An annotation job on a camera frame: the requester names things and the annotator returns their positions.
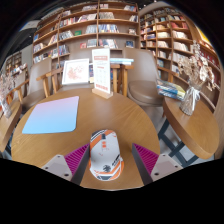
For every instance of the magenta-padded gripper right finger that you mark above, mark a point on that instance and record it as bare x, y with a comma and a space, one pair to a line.
146, 160

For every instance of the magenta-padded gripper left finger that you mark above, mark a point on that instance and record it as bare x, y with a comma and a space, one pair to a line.
75, 160

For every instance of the white and orange computer mouse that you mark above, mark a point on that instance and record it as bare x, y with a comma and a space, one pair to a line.
106, 155

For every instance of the pink and blue mouse pad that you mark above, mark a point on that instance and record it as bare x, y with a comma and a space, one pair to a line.
50, 115

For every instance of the round wooden side table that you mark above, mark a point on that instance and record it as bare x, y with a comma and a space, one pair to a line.
193, 130
8, 123

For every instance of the ribbed glass vase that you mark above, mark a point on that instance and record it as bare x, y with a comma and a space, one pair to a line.
190, 103

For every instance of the small glass vase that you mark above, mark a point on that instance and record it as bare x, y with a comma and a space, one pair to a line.
5, 110

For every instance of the dark cover book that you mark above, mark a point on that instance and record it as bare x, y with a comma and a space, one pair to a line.
91, 73

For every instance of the white framed red print picture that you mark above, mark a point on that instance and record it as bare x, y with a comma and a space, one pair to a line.
75, 71

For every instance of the white sign on wooden base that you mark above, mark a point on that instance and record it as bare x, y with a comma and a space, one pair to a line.
101, 68

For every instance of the white and blue book stack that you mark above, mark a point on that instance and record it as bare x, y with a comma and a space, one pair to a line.
121, 61

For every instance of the small distant wooden bookshelf unit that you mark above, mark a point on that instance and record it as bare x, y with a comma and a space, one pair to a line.
14, 61

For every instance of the wide wooden bookshelf unit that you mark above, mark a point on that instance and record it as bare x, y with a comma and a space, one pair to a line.
83, 28

